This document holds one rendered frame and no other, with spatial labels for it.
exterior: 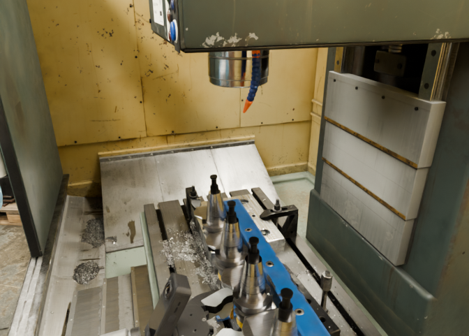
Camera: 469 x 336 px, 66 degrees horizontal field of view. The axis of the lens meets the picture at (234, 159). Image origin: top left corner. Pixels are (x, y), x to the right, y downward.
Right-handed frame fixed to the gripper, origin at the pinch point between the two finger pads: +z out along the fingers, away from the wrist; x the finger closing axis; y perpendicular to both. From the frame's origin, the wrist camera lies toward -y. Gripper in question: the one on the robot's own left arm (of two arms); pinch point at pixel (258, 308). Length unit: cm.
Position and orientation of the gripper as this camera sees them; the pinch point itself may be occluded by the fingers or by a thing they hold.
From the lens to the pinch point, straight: 63.3
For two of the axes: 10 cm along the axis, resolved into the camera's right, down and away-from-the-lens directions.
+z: 9.5, -1.5, 2.7
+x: 3.1, 3.8, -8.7
